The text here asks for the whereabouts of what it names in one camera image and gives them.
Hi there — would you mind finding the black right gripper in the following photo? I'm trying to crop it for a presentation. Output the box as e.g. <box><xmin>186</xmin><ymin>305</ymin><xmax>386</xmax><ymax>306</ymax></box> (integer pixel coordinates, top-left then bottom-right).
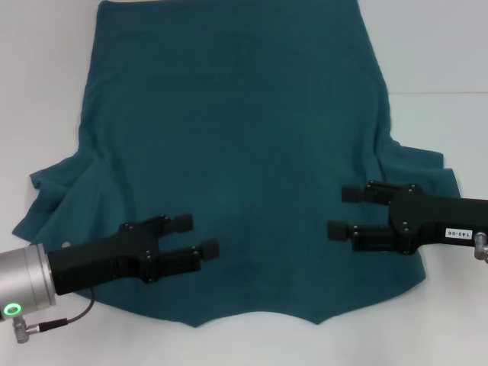
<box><xmin>326</xmin><ymin>181</ymin><xmax>488</xmax><ymax>255</ymax></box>

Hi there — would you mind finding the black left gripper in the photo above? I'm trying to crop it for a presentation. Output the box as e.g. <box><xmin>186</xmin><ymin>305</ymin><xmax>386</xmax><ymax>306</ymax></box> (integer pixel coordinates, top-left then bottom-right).
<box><xmin>46</xmin><ymin>213</ymin><xmax>220</xmax><ymax>297</ymax></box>

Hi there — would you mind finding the blue t-shirt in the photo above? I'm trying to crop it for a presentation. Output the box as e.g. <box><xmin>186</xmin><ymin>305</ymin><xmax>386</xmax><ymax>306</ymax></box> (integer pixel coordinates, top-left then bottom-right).
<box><xmin>11</xmin><ymin>0</ymin><xmax>461</xmax><ymax>329</ymax></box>

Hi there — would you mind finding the left arm cable with plug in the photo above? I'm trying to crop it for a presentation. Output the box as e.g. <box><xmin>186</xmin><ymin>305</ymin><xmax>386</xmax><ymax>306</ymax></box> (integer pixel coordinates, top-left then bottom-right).
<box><xmin>12</xmin><ymin>290</ymin><xmax>96</xmax><ymax>345</ymax></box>

